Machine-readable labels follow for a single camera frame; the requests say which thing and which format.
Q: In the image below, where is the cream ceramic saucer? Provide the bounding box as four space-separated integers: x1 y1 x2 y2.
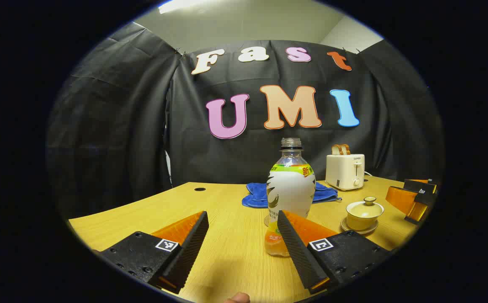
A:
340 217 379 235

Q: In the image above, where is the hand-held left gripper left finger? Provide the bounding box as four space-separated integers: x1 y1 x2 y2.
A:
99 210 210 295

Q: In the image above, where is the clear water bottle white label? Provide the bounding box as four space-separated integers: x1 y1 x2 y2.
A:
264 138 317 257

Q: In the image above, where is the black backdrop cloth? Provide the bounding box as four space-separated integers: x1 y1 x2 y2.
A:
46 22 444 219

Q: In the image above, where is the white toaster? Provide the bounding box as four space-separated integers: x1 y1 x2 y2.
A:
325 154 365 191

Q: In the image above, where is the blue towel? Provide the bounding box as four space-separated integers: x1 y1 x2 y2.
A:
242 182 339 208

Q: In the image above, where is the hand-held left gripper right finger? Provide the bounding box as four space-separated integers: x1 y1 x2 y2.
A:
277 210 392 295

